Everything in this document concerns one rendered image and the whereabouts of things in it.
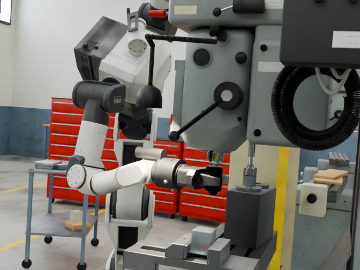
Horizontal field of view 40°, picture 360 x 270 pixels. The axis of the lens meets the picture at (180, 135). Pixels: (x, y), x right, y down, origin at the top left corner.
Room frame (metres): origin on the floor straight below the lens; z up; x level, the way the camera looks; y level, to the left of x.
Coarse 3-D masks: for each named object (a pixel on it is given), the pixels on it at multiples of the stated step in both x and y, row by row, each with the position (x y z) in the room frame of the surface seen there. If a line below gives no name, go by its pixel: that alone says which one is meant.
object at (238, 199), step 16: (240, 192) 1.67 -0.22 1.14; (256, 192) 1.68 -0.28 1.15; (272, 192) 1.79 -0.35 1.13; (240, 208) 1.67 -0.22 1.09; (256, 208) 1.65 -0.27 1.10; (272, 208) 1.80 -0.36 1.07; (224, 224) 1.69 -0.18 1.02; (240, 224) 1.67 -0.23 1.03; (256, 224) 1.65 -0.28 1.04; (272, 224) 1.82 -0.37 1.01; (240, 240) 1.67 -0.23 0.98; (256, 240) 1.64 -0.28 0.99
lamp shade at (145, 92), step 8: (144, 88) 1.32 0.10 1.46; (152, 88) 1.32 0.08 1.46; (136, 96) 1.34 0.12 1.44; (144, 96) 1.31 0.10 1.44; (152, 96) 1.31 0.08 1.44; (160, 96) 1.33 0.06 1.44; (136, 104) 1.33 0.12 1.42; (144, 104) 1.31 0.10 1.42; (152, 104) 1.31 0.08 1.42; (160, 104) 1.33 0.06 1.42
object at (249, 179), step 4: (244, 172) 1.71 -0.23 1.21; (248, 172) 1.70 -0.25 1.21; (252, 172) 1.70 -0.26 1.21; (256, 172) 1.71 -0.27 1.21; (244, 176) 1.71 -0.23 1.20; (248, 176) 1.70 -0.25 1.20; (252, 176) 1.70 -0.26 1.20; (256, 176) 1.71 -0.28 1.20; (244, 180) 1.71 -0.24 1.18; (248, 180) 1.70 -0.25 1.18; (252, 180) 1.70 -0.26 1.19; (244, 184) 1.71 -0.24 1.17; (248, 184) 1.70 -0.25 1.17; (252, 184) 1.70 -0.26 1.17
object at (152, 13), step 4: (148, 12) 1.52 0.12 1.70; (152, 12) 1.52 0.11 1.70; (156, 12) 1.51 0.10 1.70; (160, 12) 1.51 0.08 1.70; (164, 12) 1.51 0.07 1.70; (168, 12) 1.51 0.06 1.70; (152, 16) 1.52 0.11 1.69; (156, 16) 1.52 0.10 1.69; (160, 16) 1.51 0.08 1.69; (164, 16) 1.51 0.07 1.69
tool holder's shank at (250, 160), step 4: (252, 144) 1.71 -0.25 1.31; (252, 148) 1.71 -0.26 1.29; (248, 152) 1.72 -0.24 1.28; (252, 152) 1.71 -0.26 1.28; (248, 156) 1.72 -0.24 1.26; (252, 156) 1.71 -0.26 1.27; (248, 160) 1.71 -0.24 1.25; (252, 160) 1.71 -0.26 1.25; (248, 164) 1.72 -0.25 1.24; (252, 164) 1.71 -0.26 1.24
